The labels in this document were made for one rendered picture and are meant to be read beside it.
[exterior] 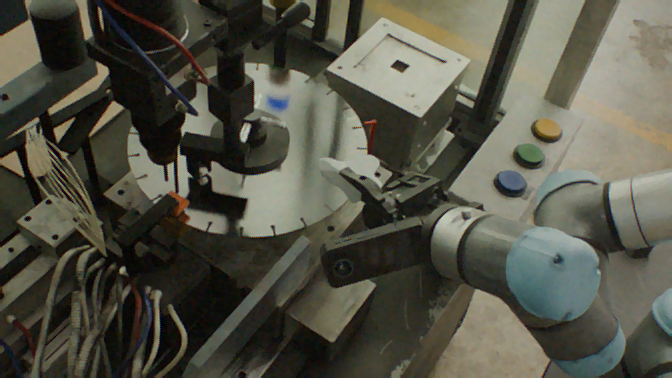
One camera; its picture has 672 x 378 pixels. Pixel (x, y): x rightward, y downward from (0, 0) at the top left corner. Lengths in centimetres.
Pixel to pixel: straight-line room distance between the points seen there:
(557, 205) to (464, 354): 120
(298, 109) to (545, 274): 55
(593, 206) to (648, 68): 224
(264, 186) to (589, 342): 46
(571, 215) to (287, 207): 36
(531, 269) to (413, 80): 65
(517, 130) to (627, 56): 186
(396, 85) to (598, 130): 153
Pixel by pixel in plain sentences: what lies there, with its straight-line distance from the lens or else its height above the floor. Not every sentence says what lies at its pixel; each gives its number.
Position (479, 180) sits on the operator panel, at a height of 90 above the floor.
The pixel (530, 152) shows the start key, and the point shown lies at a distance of 117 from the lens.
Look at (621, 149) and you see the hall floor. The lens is 265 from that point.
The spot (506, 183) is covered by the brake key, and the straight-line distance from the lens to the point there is 111.
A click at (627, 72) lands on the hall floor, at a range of 298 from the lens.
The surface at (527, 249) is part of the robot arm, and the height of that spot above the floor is 120.
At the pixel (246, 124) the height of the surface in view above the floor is 100.
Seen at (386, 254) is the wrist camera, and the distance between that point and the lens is 78.
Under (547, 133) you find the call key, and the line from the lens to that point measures 121.
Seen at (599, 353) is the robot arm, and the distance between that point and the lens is 77.
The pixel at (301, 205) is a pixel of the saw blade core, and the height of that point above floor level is 95.
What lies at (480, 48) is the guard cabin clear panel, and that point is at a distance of 134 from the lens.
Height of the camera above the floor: 170
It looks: 50 degrees down
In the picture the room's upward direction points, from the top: 9 degrees clockwise
